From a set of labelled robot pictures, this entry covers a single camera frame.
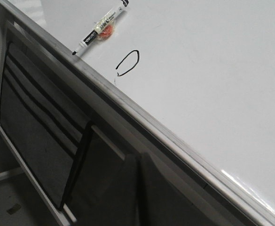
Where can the white whiteboard marker with tape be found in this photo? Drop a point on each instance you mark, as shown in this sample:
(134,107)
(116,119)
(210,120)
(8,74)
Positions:
(101,25)

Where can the white whiteboard with aluminium frame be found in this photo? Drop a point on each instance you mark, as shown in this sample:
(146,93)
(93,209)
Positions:
(199,74)

